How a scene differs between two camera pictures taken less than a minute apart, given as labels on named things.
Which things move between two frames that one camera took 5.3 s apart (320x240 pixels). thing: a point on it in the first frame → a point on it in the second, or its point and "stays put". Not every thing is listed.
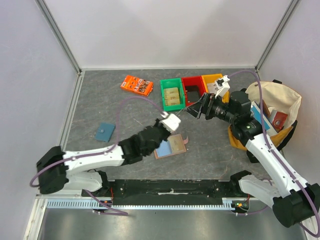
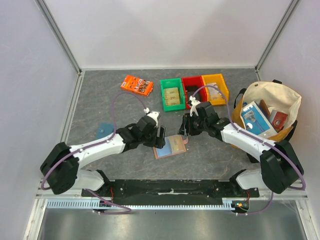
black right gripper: [206, 106] → [186, 124]
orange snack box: [137, 85] stays put
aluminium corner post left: [50, 20] stays put
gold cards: [172, 96] stays put
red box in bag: [278, 119] stays put
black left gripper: [158, 123] → [157, 142]
